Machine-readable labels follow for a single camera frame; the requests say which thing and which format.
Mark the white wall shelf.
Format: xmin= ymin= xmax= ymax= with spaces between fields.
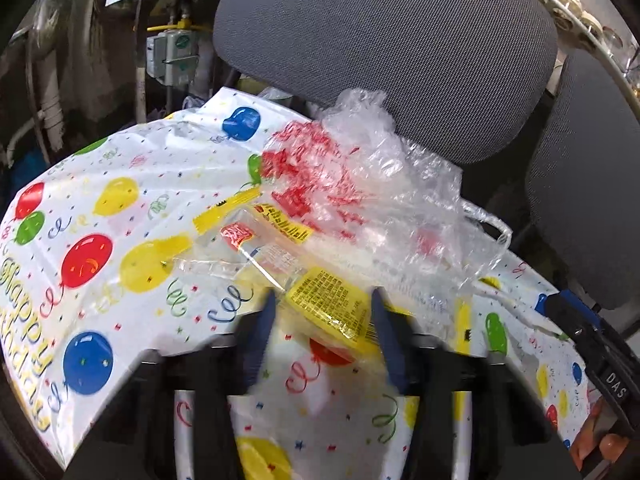
xmin=515 ymin=0 xmax=640 ymax=107

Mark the yellow valve handle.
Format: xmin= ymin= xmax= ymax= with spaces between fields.
xmin=147 ymin=18 xmax=214 ymax=32

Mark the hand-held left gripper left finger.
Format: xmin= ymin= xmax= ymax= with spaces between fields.
xmin=65 ymin=289 xmax=279 ymax=480

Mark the grey gas meter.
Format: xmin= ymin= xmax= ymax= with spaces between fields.
xmin=146 ymin=30 xmax=199 ymax=86

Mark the white plastic utensil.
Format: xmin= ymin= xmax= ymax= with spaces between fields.
xmin=475 ymin=280 xmax=562 ymax=337

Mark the clear wrapper with yellow label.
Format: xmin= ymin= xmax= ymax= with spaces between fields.
xmin=170 ymin=207 xmax=376 ymax=361

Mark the white drain pipe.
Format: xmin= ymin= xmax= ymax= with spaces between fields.
xmin=36 ymin=50 xmax=67 ymax=137

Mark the balloon print tablecloth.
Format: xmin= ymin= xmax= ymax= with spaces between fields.
xmin=0 ymin=87 xmax=601 ymax=480

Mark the yellow striped clear wrapper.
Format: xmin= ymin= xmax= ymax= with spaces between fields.
xmin=192 ymin=187 xmax=316 ymax=246

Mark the person's right hand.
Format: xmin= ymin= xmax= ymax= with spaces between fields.
xmin=570 ymin=400 xmax=634 ymax=468

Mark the grey fabric chair back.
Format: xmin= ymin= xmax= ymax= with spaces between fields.
xmin=212 ymin=0 xmax=559 ymax=166

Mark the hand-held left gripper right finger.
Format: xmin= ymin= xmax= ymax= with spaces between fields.
xmin=370 ymin=287 xmax=581 ymax=480

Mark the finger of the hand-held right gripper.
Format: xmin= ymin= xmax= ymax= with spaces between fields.
xmin=544 ymin=288 xmax=627 ymax=362

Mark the clear crumpled plastic bag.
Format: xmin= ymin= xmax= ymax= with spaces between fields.
xmin=260 ymin=87 xmax=514 ymax=306

